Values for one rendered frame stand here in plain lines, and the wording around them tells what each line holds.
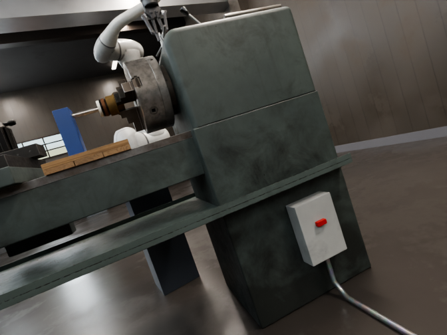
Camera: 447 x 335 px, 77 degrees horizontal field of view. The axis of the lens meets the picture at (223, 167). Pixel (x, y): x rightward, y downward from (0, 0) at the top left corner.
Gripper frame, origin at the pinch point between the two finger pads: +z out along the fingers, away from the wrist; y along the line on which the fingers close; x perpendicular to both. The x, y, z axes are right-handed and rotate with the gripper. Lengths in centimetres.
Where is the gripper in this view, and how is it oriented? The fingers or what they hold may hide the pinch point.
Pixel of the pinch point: (163, 40)
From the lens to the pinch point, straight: 155.9
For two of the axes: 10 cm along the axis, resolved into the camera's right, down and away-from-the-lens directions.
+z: 3.2, 9.4, 0.8
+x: 2.9, -0.2, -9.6
